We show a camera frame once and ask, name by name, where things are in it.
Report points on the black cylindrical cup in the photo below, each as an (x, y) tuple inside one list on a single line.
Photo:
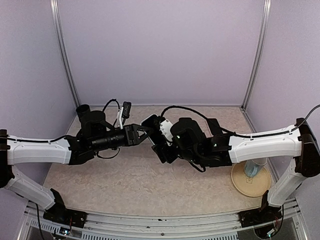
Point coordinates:
[(81, 110)]

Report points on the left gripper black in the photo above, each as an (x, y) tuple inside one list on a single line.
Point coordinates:
[(131, 134)]

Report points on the light blue phone case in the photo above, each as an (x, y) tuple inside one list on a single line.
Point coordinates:
[(150, 125)]

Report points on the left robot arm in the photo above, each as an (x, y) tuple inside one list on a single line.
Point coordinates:
[(15, 150)]

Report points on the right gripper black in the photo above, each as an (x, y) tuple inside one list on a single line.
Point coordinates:
[(164, 154)]

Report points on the aluminium frame post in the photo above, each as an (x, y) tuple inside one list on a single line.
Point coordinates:
[(63, 51), (258, 53)]

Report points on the light blue mug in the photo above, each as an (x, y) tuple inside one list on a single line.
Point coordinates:
[(253, 167)]

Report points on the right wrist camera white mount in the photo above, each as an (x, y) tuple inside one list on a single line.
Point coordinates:
[(165, 128)]

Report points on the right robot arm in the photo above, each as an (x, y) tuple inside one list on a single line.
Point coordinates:
[(186, 140)]

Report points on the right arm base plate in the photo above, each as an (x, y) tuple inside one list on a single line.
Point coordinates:
[(254, 217)]

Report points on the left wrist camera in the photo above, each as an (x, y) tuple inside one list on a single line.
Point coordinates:
[(123, 114)]

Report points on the left aluminium frame post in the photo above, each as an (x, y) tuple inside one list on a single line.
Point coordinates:
[(63, 51)]

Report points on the front aluminium rail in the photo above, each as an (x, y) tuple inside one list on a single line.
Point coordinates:
[(108, 226)]

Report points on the right aluminium frame post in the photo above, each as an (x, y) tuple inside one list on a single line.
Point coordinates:
[(258, 53)]

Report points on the beige plate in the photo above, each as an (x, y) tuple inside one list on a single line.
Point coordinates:
[(250, 186)]

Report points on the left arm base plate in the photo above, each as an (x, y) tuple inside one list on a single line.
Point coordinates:
[(73, 218)]

